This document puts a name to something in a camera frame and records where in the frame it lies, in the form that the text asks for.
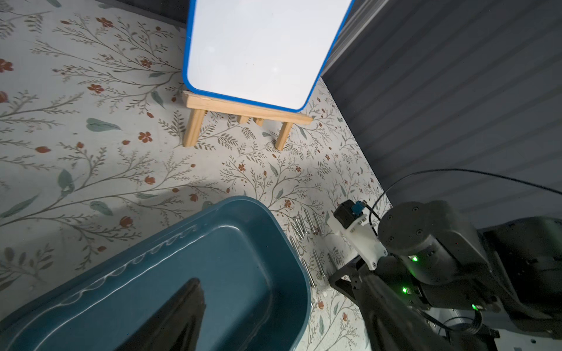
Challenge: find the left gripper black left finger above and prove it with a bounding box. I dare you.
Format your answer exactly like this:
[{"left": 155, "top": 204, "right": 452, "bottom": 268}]
[{"left": 117, "top": 278, "right": 206, "bottom": 350}]

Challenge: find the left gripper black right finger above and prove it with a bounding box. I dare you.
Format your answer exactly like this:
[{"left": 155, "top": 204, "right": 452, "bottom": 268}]
[{"left": 357, "top": 274, "right": 453, "bottom": 350}]

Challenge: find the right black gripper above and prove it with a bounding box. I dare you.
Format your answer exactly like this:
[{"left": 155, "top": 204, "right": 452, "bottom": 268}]
[{"left": 329, "top": 256, "right": 382, "bottom": 307}]

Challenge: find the teal plastic storage tray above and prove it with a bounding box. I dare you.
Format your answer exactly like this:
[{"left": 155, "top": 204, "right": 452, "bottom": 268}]
[{"left": 1, "top": 196, "right": 311, "bottom": 350}]

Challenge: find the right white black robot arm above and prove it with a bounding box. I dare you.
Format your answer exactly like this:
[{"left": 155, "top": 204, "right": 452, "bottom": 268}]
[{"left": 327, "top": 200, "right": 561, "bottom": 350}]

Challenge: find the wooden easel stand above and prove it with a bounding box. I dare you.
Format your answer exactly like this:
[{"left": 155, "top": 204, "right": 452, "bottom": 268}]
[{"left": 182, "top": 91, "right": 313, "bottom": 151}]

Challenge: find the floral patterned table mat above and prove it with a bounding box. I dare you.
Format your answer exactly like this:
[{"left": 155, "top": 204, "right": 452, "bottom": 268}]
[{"left": 1, "top": 1, "right": 381, "bottom": 350}]

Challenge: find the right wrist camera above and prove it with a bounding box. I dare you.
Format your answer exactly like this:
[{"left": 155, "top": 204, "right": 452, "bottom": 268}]
[{"left": 327, "top": 200, "right": 388, "bottom": 271}]

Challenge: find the white board with blue frame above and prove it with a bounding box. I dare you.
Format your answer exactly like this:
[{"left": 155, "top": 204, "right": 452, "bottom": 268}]
[{"left": 182, "top": 0, "right": 354, "bottom": 112}]

